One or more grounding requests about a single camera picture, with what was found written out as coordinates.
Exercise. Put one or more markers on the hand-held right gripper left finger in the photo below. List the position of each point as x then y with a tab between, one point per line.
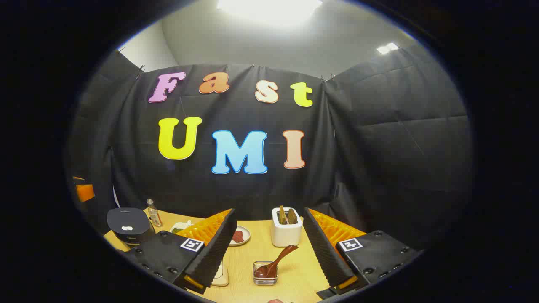
219	248

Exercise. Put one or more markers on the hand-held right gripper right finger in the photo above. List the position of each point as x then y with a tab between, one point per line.
324	256

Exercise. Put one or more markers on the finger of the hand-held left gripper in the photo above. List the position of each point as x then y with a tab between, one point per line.
85	192

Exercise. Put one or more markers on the dark wooden spoon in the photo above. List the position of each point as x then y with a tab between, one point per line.
278	259

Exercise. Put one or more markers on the dark grey rice cooker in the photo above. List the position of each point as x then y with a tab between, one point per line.
126	219

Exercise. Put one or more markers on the clear chopstick holder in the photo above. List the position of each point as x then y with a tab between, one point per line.
265	281

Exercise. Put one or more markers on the clear rice container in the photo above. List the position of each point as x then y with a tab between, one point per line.
222	275

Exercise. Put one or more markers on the red meat piece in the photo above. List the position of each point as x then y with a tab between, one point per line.
238	236

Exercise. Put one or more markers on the round white plate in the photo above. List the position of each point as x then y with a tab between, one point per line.
246	231

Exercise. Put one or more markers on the white toaster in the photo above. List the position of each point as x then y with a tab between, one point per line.
286	235

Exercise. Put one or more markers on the white divided dish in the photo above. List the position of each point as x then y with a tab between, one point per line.
179	227

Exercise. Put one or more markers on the brown toast slice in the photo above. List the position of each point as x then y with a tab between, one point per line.
292	216
282	215

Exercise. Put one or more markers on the small clear glass bottle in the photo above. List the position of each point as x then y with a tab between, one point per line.
155	216

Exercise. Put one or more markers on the black backdrop cloth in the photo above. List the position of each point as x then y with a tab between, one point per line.
358	168

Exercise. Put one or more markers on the ceiling light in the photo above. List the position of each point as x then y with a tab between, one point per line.
387	48
269	8

